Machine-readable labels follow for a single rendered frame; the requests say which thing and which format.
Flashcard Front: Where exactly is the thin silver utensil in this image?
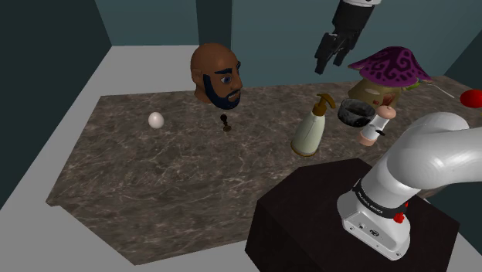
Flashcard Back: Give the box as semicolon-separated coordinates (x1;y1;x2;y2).
427;82;456;100

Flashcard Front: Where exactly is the black bowl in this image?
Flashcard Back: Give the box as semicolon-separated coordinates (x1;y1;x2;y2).
337;98;376;128

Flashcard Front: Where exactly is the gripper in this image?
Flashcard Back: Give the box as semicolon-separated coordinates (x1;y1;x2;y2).
314;0;376;76

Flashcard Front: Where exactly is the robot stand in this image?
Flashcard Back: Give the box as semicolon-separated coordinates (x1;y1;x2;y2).
244;158;461;272

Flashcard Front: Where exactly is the bearded bald head figure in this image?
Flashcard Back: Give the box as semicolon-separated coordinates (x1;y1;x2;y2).
189;42;244;111

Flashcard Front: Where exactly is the red round fruit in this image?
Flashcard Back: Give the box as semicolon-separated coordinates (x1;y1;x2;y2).
460;89;482;110

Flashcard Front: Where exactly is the cream soap dispenser brown pump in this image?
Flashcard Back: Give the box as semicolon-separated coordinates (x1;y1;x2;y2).
290;93;337;158

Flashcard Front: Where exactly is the white pink pepper grinder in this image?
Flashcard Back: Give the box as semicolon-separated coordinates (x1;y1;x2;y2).
358;105;397;147

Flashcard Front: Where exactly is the small black peg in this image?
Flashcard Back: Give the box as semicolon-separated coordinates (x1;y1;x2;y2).
219;114;233;133

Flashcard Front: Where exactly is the purple cap mushroom house figure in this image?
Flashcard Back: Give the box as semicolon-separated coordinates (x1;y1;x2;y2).
347;46;434;111

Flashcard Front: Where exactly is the white egg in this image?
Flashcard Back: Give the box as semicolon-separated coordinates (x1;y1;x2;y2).
148;111;165;130

